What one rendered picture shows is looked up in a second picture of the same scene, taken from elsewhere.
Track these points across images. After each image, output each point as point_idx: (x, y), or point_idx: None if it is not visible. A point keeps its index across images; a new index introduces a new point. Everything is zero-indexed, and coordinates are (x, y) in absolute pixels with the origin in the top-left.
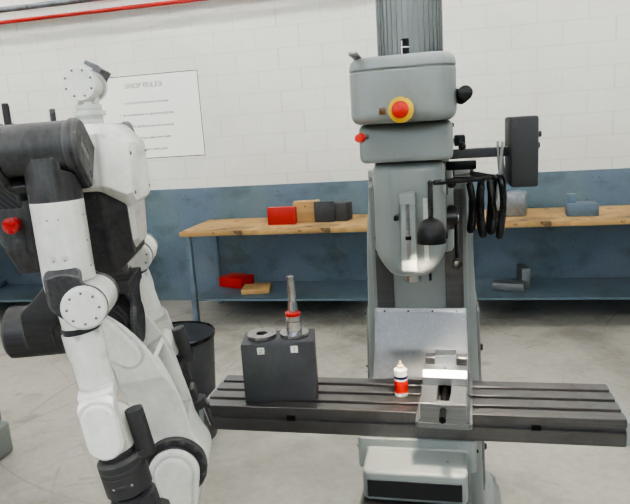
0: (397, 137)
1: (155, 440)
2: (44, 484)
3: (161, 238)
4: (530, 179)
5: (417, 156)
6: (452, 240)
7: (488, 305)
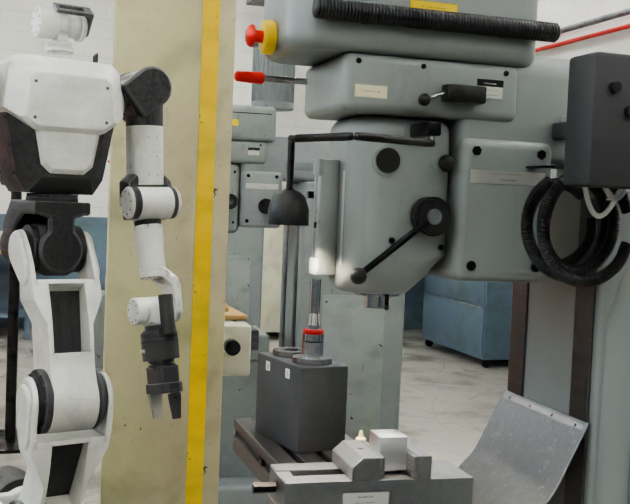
0: (319, 80)
1: (37, 368)
2: None
3: None
4: (580, 171)
5: (326, 106)
6: (457, 261)
7: None
